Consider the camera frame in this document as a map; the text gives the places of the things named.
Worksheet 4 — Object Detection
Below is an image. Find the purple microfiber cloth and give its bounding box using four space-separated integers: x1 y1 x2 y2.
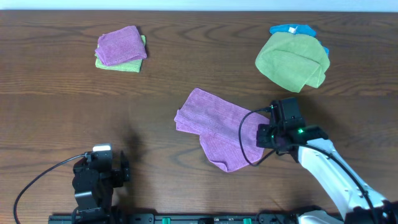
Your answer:
174 88 269 172

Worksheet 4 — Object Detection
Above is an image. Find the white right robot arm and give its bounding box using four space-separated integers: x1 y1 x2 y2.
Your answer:
256 124 397 223

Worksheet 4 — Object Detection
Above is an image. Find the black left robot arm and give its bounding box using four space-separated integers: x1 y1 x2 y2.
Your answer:
71 151 131 224

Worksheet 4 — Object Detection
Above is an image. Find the green crumpled microfiber cloth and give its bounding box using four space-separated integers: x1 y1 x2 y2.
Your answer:
255 32 330 93

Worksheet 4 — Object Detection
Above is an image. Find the blue microfiber cloth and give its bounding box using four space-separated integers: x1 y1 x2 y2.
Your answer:
269 24 317 38

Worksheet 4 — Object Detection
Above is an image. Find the folded green cloth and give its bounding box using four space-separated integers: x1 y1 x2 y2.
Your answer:
95 36 145 72

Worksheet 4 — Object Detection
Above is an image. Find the folded purple cloth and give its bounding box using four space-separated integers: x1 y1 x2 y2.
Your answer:
95 26 147 66

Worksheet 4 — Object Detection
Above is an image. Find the black right camera cable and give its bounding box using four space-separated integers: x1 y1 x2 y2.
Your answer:
238 105 379 224

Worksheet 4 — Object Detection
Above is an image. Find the black camera cable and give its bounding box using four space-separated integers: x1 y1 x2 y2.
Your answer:
238 105 379 224
12 152 88 224

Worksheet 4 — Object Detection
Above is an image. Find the black left camera cable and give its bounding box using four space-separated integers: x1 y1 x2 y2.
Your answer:
12 152 88 224

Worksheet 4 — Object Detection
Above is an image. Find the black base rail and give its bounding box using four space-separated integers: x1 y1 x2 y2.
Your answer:
48 212 364 224

